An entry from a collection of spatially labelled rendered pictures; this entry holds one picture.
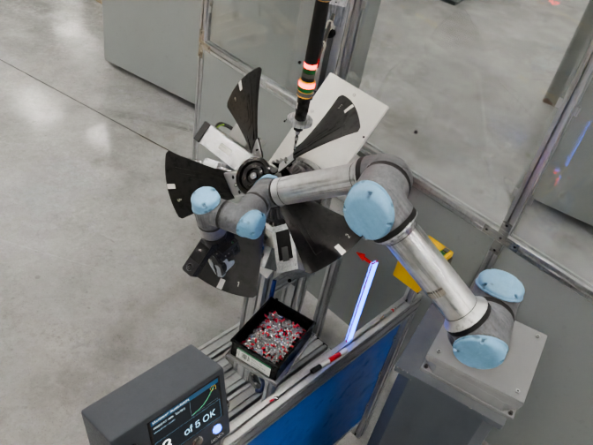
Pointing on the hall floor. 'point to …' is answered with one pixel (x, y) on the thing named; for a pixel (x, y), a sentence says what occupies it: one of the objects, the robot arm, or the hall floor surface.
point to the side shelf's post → (326, 295)
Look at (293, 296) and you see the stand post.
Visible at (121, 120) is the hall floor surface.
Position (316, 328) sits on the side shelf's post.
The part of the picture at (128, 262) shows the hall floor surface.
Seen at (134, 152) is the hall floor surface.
